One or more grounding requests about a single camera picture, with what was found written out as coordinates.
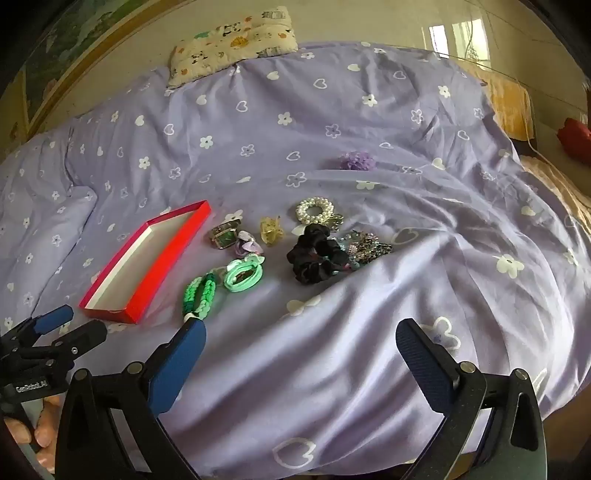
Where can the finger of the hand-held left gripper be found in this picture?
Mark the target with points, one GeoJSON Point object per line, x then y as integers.
{"type": "Point", "coordinates": [81, 339]}
{"type": "Point", "coordinates": [53, 321]}

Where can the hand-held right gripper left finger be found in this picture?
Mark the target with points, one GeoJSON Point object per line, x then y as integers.
{"type": "Point", "coordinates": [184, 357]}

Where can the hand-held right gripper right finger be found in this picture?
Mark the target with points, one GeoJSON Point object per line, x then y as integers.
{"type": "Point", "coordinates": [425, 364]}

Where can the red cardboard box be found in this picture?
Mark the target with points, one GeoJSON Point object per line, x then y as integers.
{"type": "Point", "coordinates": [138, 272]}

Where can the gold metal wristwatch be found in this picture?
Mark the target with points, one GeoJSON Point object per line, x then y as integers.
{"type": "Point", "coordinates": [225, 237]}

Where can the purple flower hair clip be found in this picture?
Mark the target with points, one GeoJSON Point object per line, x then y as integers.
{"type": "Point", "coordinates": [249, 245]}

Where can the yellow claw hair clip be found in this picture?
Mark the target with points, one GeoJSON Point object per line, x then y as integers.
{"type": "Point", "coordinates": [271, 229]}

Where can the black scrunchie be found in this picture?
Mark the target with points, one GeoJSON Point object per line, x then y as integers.
{"type": "Point", "coordinates": [307, 258]}

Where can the person's left hand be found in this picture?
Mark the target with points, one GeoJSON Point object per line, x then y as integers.
{"type": "Point", "coordinates": [46, 427]}

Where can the purple floral blanket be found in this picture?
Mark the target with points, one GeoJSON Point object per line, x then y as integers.
{"type": "Point", "coordinates": [323, 323]}

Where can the sparkly beaded hair accessory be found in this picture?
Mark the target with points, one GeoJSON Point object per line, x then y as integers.
{"type": "Point", "coordinates": [367, 247]}

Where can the gold leaf hair clip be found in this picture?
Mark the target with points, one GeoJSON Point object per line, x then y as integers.
{"type": "Point", "coordinates": [336, 222]}

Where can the pearl bead scrunchie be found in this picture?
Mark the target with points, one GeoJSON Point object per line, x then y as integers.
{"type": "Point", "coordinates": [302, 208]}

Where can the purple scrunchie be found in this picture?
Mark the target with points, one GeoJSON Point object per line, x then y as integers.
{"type": "Point", "coordinates": [354, 160]}

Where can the red object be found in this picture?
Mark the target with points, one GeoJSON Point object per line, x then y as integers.
{"type": "Point", "coordinates": [575, 136]}

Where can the orange bed sheet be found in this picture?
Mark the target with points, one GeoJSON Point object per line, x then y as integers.
{"type": "Point", "coordinates": [510, 104]}

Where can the animal print pillow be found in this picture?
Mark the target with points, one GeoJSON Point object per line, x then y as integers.
{"type": "Point", "coordinates": [231, 44]}

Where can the wall poster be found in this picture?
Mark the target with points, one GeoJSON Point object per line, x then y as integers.
{"type": "Point", "coordinates": [60, 60]}

